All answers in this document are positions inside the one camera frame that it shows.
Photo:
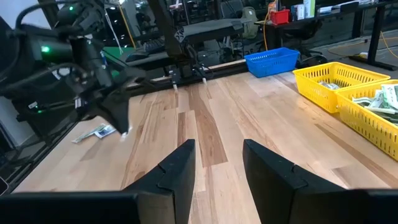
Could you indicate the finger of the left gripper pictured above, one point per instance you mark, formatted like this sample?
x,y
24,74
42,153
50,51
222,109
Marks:
x,y
116,112

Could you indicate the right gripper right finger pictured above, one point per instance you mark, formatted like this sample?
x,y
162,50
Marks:
x,y
280,199

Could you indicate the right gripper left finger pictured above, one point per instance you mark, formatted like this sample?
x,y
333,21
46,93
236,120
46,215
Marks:
x,y
161,199

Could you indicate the green striped bandage packet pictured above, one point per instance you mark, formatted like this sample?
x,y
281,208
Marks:
x,y
391,95
85,135
362,101
377,104

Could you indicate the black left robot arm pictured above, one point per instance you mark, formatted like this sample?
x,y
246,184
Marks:
x,y
82,18

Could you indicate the white alcohol wipe packet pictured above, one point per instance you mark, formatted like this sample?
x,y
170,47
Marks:
x,y
105,131

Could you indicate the black computer mouse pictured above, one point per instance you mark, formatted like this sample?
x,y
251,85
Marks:
x,y
136,56

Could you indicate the dark keyboard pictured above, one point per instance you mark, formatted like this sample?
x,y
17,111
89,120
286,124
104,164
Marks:
x,y
154,45

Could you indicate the black device with green light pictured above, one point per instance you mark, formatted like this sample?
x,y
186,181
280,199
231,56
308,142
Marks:
x,y
25,113

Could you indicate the yellow plastic basket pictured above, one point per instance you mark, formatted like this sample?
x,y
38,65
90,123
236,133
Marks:
x,y
363,124
317,95

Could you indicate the grey desk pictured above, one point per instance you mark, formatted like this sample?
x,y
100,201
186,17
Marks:
x,y
214,29

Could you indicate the blue plastic basket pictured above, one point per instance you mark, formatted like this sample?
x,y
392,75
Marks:
x,y
270,63

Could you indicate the olive backpack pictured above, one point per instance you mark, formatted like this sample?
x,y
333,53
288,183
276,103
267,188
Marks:
x,y
249,21

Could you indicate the black office chair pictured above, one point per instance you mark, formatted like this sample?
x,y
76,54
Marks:
x,y
306,31

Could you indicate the red storage box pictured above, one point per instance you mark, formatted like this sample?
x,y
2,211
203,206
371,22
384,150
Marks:
x,y
280,17

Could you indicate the grey white carton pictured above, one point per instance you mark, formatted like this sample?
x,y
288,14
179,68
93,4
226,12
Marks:
x,y
298,12

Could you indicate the black background desk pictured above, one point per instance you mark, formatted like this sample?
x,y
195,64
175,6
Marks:
x,y
376,34

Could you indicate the white green carton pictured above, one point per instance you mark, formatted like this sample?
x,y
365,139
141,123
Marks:
x,y
308,7

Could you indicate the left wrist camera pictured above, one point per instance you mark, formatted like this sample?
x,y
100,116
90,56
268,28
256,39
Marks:
x,y
53,51

